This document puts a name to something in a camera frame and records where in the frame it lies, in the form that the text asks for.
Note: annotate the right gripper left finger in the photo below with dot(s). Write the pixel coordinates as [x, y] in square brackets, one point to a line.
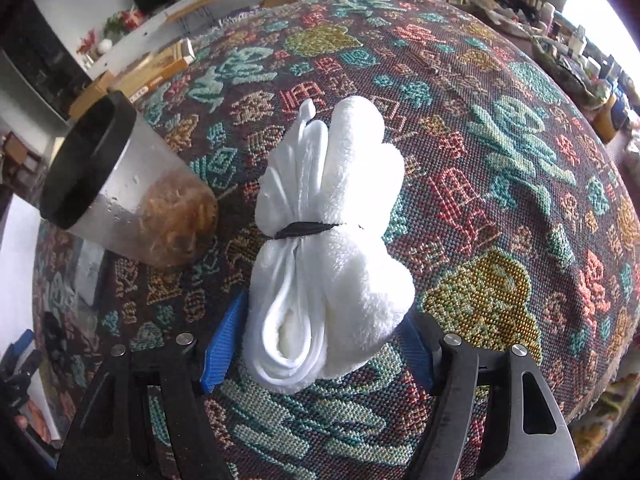
[112, 436]

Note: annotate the white towel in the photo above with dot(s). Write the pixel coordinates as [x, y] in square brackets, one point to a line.
[325, 293]

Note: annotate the clear jar black lid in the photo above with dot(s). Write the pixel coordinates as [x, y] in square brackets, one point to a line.
[116, 182]

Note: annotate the red flower bouquet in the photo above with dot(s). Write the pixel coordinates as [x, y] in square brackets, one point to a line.
[116, 27]

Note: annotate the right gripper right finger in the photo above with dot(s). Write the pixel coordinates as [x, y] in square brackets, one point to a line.
[525, 434]

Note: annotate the flat wooden box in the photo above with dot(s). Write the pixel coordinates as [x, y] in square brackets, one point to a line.
[139, 79]

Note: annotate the small wooden bench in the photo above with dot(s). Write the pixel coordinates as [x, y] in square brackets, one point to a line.
[191, 15]

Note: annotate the dark glass cabinet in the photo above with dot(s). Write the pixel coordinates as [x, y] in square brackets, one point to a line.
[41, 58]

